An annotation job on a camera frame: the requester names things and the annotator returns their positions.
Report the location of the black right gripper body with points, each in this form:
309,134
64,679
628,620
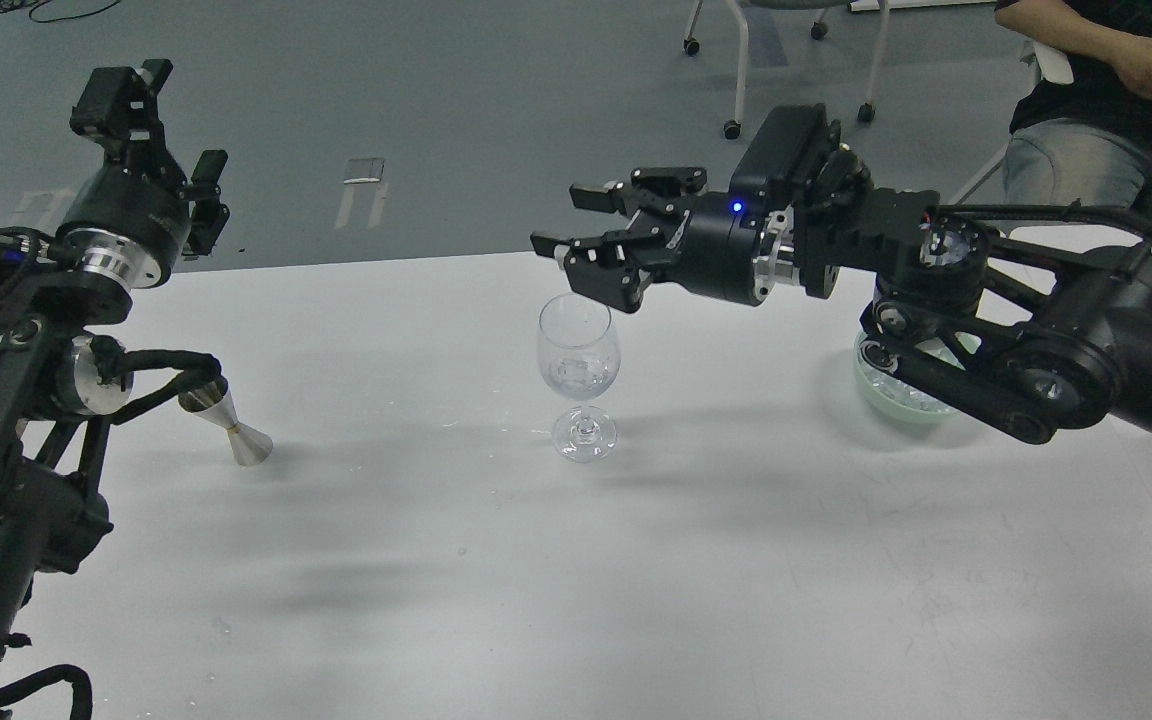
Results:
727,250

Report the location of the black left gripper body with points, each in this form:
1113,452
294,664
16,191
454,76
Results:
128,222

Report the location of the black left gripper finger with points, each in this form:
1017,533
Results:
118,111
209,214

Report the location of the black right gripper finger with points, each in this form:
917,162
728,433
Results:
664,193
614,268

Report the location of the steel double jigger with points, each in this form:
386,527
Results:
214,403

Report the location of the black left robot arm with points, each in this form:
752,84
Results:
63,386

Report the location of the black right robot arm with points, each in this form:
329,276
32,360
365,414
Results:
1029,318

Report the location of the clear wine glass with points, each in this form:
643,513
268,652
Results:
579,356

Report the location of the white rolling chair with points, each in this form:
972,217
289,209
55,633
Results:
760,46

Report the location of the green bowl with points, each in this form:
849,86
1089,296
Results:
912,428

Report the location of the white office chair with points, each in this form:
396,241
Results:
1043,63

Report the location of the seated person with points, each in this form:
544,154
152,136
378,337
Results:
1089,141

